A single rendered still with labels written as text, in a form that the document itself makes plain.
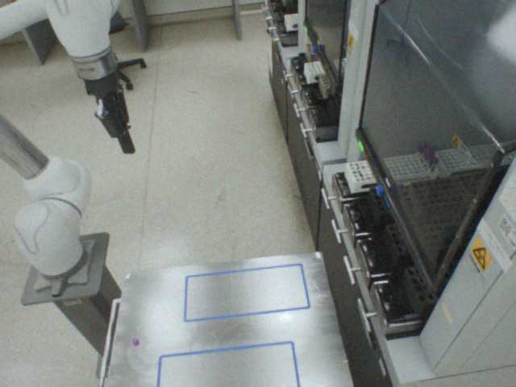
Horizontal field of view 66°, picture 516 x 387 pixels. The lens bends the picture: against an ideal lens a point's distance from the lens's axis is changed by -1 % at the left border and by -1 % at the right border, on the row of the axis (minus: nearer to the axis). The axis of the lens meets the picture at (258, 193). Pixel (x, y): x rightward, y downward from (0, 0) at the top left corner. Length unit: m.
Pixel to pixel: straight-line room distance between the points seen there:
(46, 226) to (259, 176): 1.60
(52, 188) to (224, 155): 1.58
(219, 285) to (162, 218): 1.37
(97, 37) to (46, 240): 0.67
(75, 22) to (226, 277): 0.75
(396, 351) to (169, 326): 0.61
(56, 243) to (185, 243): 1.11
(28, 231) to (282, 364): 0.81
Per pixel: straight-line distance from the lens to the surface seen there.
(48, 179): 1.45
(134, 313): 1.21
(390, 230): 1.27
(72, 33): 0.91
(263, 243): 2.28
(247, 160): 2.76
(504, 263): 0.80
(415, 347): 1.24
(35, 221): 1.35
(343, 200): 1.40
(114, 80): 0.99
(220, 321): 1.14
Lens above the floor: 1.84
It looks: 47 degrees down
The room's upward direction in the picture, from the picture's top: 5 degrees counter-clockwise
